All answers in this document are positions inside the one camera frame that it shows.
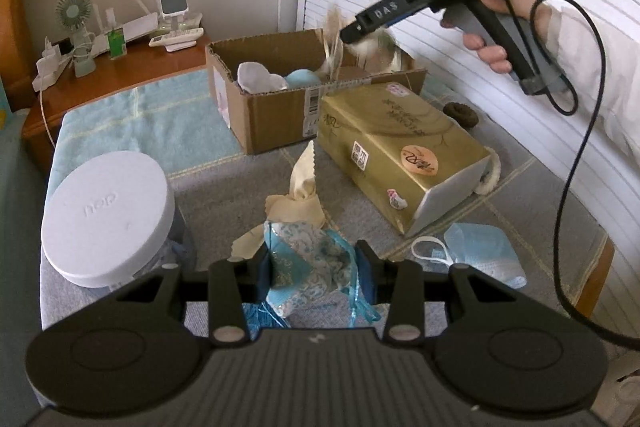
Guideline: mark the bed with teal sheet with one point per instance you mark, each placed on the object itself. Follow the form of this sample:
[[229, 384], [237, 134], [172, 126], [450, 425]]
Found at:
[[17, 217]]

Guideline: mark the beige furry soft toy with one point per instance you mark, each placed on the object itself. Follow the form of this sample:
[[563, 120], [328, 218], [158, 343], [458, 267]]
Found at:
[[371, 51]]

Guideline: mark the person's right hand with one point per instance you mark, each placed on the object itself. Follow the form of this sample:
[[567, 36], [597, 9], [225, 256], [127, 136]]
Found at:
[[492, 55]]

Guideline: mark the white power strip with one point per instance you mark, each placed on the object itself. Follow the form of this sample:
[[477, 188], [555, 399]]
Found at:
[[50, 67]]

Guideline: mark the gold tissue pack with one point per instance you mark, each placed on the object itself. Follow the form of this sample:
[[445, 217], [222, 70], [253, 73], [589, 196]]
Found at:
[[390, 132]]

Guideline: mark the blue patterned fabric pouch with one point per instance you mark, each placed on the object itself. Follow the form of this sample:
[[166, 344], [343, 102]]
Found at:
[[310, 257]]

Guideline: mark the wooden low table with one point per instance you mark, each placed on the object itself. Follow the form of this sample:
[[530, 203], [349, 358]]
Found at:
[[599, 277]]

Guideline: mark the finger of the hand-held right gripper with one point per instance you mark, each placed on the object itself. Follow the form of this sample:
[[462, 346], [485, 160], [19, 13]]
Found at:
[[356, 33]]

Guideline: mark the white crumpled cloth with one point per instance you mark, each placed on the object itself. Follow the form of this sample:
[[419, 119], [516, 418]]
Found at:
[[257, 79]]

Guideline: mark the small green desk fan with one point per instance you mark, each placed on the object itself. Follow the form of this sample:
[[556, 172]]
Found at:
[[75, 14]]

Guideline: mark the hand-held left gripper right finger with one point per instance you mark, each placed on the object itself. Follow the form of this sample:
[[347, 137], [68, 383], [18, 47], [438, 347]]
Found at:
[[367, 274]]

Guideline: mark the cream cloth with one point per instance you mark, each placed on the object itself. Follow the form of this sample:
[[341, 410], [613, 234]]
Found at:
[[295, 207]]

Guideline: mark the white remote control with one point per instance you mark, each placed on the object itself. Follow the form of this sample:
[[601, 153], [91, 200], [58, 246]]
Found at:
[[175, 39]]

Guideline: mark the brown scrunchie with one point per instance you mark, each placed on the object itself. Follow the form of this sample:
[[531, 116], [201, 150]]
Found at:
[[459, 112]]

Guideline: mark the blue face mask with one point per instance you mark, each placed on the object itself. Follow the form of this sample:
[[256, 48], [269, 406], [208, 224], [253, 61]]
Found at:
[[480, 247]]

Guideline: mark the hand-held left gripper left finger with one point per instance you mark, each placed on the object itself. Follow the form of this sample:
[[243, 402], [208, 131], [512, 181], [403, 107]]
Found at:
[[262, 274]]

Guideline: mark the brown cardboard box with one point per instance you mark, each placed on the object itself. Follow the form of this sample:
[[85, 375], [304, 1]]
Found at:
[[270, 117]]

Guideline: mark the green clear bottle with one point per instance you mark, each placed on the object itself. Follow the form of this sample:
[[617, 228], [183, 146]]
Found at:
[[116, 42]]

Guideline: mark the wooden nightstand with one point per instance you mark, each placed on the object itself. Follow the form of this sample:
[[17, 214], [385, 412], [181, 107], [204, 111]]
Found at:
[[150, 63]]

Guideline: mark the light blue soft ball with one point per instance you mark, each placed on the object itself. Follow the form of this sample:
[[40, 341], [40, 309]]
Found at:
[[302, 79]]

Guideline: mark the white device with grey screen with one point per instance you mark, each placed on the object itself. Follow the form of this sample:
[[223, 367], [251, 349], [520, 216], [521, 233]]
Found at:
[[171, 2]]

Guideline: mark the clear jar with white lid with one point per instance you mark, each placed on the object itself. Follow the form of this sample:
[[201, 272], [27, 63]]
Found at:
[[105, 217]]

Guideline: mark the white louvered door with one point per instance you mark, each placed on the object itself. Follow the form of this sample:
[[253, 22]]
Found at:
[[450, 72]]

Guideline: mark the person's right forearm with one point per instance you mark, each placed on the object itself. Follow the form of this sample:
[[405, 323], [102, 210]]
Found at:
[[600, 82]]

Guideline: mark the teal grey checked towel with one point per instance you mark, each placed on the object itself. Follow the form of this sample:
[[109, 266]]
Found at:
[[210, 202]]

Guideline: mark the white router with antennas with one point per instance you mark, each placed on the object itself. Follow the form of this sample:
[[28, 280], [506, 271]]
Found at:
[[137, 27]]

